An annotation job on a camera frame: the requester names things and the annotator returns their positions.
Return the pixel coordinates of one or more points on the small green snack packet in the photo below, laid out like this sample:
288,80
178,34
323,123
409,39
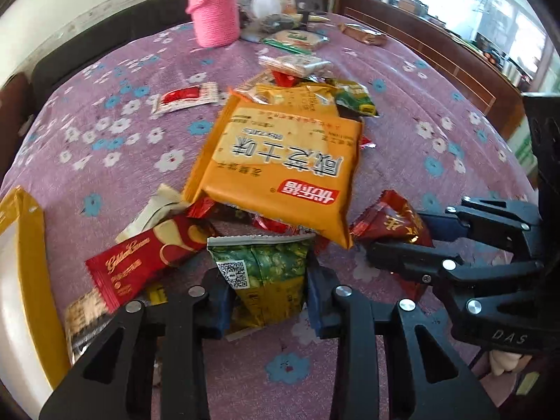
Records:
354,96

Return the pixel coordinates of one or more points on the person's right hand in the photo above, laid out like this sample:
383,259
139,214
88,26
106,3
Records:
505,362

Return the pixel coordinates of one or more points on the red and white sachet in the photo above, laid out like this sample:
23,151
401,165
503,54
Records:
183,96

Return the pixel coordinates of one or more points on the pink knitted sleeve bottle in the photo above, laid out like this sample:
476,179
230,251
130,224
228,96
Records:
214,13

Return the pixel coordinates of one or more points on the cream snack packet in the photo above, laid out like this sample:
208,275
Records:
153,214

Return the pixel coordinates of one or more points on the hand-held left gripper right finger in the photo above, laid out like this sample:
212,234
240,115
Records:
317,308

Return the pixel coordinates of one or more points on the brown snack packet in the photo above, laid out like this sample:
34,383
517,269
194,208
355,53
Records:
363,35

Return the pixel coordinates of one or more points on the round cracker packet green label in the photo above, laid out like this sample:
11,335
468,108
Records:
297,40

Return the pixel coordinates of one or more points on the yellow cardboard box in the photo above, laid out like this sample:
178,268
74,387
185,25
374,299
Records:
26,236

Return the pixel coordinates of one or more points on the dark red snack packet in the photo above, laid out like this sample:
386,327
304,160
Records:
389,218

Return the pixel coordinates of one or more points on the purple floral tablecloth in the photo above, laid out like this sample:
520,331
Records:
109,162

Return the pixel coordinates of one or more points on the clear plastic bag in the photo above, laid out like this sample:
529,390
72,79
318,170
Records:
269,24

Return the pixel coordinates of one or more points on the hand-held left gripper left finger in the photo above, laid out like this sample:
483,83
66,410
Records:
221,304

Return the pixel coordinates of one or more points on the white plastic cup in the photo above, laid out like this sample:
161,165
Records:
264,4

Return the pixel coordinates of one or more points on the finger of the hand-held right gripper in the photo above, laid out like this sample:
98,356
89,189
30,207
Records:
481,223
407,260

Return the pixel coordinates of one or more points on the red chocolate bar packet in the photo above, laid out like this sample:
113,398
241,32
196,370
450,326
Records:
131,262

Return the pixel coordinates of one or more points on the large orange biscuit packet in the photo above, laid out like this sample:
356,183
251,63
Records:
280,162

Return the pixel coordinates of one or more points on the wooden bed frame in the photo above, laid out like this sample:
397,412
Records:
437,43

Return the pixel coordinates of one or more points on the green pea snack packet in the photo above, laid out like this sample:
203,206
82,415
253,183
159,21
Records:
267,271

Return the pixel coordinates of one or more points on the clear printed dark biscuit packet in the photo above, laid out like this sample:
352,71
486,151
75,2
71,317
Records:
83,319

